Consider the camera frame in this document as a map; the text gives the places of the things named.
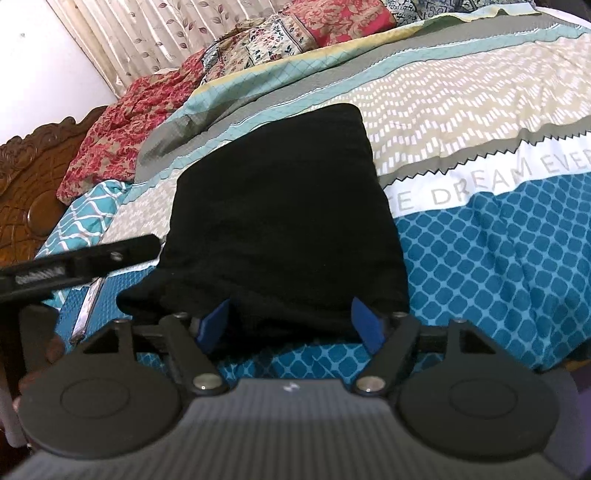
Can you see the black smartphone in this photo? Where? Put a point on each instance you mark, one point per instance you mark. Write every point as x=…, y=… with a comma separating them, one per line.
x=80, y=326

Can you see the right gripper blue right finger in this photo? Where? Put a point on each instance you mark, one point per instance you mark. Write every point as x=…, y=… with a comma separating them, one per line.
x=370, y=327

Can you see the teal white patterned pillow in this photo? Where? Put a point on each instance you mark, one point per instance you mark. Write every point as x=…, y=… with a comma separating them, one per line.
x=86, y=219

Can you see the carved wooden headboard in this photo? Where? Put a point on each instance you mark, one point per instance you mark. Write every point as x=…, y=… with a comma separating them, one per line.
x=32, y=169

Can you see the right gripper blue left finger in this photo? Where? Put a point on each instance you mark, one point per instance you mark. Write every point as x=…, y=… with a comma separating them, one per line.
x=211, y=327

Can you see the black pants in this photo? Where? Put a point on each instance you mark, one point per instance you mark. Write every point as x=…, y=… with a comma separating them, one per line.
x=289, y=223

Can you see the person's left hand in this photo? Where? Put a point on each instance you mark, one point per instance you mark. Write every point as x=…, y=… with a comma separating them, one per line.
x=55, y=350

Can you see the patterned teal beige bedsheet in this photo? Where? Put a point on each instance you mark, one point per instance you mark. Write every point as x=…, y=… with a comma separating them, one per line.
x=480, y=129

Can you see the beige leaf print curtain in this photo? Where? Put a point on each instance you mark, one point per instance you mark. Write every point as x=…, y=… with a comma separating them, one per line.
x=129, y=39

